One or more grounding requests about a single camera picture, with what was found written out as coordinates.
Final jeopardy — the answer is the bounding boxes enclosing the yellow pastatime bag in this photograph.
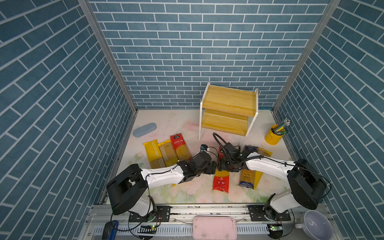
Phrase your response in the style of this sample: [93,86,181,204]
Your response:
[254,147,273,190]
[158,140,179,167]

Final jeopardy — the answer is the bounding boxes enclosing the blue black handled tool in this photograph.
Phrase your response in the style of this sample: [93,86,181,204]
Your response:
[102,221,119,240]

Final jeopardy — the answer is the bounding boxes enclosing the wooden two-tier shelf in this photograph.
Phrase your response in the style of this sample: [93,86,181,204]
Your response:
[199,83,259,140]

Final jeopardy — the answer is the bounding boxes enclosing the blue MoliPasta spaghetti bag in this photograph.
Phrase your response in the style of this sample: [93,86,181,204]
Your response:
[239,145,263,190]

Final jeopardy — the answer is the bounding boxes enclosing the blue glasses case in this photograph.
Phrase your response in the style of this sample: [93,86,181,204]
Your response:
[133,123,157,138]

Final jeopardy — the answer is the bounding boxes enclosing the yellow pen cup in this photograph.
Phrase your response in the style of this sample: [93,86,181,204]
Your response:
[265,125,286,146]

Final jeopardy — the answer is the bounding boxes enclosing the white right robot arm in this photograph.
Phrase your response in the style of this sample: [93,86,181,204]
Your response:
[218,143,327,221]

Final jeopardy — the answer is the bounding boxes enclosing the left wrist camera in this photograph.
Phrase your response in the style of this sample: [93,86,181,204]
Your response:
[200,145,209,151]

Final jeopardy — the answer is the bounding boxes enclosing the red spaghetti bag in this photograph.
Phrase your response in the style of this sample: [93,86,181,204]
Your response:
[213,147,230,193]
[171,134,192,161]

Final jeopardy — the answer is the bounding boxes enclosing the pens in cup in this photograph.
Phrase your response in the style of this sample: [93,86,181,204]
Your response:
[272,119,291,135]

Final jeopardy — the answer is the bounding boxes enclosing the yellow Pastatime bag right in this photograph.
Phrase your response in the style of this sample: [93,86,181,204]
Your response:
[254,147,273,190]

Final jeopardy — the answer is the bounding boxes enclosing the pink tray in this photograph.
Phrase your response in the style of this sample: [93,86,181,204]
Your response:
[193,216,237,240]

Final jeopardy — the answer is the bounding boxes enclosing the lavender mug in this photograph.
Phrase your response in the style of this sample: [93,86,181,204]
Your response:
[295,210,333,240]

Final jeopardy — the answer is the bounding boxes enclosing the yellow Pastatime bag left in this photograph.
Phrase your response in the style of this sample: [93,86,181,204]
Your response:
[158,140,179,167]

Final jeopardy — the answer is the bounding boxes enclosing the yellow pasta bag far left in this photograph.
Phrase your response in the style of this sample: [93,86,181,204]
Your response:
[143,140,166,169]

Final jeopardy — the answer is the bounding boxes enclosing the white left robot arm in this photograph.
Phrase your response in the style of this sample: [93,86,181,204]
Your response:
[106,152,217,222]

